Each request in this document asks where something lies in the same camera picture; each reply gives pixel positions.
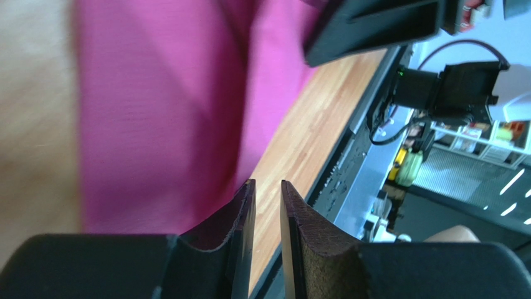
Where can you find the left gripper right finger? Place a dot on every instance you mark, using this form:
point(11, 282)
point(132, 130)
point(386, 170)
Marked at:
point(319, 259)

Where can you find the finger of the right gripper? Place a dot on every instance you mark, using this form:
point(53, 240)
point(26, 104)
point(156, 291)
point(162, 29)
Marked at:
point(349, 27)

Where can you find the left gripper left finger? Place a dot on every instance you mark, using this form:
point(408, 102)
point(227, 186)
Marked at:
point(213, 259)

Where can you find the magenta paper napkin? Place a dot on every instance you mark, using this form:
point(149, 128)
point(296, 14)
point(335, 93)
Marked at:
point(178, 102)

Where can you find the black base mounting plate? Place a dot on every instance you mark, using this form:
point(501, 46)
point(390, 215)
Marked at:
point(319, 147)

